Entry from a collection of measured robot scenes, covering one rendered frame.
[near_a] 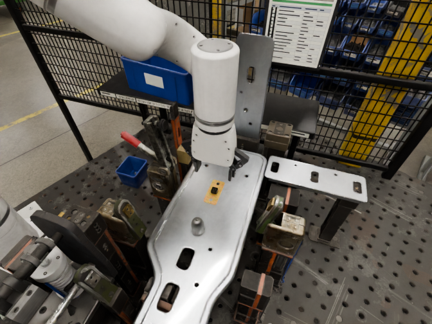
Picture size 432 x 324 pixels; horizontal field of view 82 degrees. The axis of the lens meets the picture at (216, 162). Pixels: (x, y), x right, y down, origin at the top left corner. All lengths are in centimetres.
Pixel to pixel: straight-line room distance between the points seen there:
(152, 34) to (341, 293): 90
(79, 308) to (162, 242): 21
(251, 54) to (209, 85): 31
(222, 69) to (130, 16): 15
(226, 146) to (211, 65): 18
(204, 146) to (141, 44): 26
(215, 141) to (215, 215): 22
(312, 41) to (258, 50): 31
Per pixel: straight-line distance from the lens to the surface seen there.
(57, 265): 58
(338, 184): 82
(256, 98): 80
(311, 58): 103
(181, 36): 52
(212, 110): 48
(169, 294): 62
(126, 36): 41
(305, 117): 98
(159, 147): 65
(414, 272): 116
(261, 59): 74
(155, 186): 78
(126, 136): 71
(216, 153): 56
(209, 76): 44
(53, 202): 127
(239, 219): 67
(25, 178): 259
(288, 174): 79
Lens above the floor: 157
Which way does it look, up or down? 46 degrees down
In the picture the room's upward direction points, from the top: straight up
